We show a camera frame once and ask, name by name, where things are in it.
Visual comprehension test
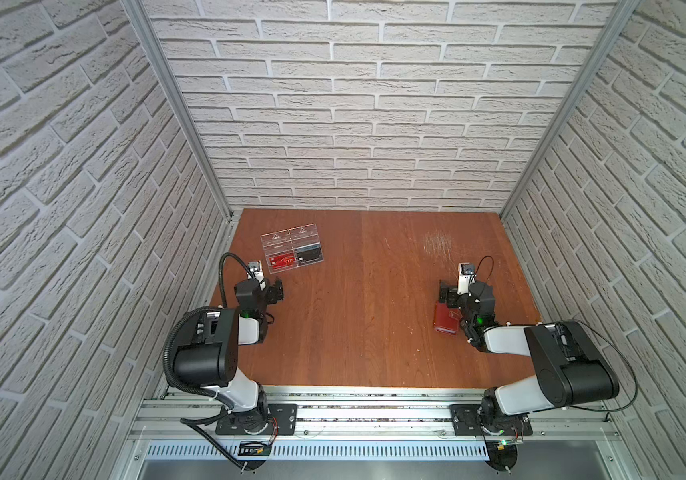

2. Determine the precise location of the red leather card holder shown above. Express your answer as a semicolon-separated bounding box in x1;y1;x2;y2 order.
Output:
433;302;462;335

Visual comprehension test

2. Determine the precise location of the clear acrylic card organizer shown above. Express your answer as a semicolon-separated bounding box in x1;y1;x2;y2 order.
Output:
260;224;321;274

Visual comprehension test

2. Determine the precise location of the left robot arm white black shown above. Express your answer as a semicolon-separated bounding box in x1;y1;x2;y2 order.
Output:
162;278;284;435

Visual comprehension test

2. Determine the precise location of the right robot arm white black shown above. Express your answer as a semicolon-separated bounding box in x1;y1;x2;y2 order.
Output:
435;280;620;435

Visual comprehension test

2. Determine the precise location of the red card in organizer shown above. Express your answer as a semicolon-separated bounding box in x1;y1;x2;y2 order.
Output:
269;252;296;269

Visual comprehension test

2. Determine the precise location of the black VIP card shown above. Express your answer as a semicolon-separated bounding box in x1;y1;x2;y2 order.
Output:
295;243;323;265

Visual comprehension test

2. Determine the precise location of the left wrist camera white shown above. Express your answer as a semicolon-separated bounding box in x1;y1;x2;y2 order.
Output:
248;261;264;282

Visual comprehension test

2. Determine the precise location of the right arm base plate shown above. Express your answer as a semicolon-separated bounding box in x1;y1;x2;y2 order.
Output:
449;404;533;438

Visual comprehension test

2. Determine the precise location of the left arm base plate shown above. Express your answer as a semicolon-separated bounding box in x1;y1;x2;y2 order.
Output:
215;403;298;437

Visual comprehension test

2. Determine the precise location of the aluminium rail frame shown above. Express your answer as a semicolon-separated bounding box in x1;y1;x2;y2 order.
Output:
110;386;640;479

